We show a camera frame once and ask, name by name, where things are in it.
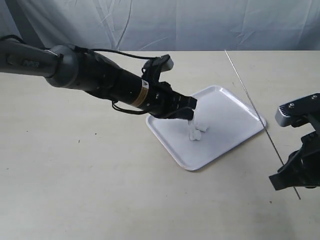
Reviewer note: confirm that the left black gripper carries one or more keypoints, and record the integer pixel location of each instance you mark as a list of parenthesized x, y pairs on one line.
[(163, 102)]

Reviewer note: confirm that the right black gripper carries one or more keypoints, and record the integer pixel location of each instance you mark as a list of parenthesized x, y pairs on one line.
[(302, 168)]

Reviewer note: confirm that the white skewer piece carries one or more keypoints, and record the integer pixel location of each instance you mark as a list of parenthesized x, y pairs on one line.
[(202, 127)]

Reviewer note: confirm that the white piece skewer tip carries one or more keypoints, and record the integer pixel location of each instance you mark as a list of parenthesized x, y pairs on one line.
[(195, 135)]

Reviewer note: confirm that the thin metal skewer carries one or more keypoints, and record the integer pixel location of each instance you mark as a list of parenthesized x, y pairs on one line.
[(266, 152)]

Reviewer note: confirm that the white piece skewer handle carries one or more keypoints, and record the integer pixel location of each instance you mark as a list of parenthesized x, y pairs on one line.
[(191, 127)]

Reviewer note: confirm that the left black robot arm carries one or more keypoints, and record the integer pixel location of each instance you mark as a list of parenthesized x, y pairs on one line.
[(88, 70)]

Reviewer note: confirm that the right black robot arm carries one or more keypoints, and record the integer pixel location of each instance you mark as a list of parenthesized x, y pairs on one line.
[(302, 168)]

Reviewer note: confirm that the white rectangular plastic tray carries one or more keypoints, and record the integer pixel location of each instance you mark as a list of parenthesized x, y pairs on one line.
[(229, 121)]

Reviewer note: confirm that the white backdrop curtain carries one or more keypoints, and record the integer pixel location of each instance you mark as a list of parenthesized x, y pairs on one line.
[(165, 25)]

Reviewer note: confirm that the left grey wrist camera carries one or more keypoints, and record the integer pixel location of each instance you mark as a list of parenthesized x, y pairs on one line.
[(153, 68)]

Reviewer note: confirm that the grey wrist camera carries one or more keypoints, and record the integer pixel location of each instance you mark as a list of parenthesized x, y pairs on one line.
[(299, 112), (153, 68)]

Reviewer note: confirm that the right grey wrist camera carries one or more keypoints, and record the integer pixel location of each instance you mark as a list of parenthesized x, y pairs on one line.
[(299, 112)]

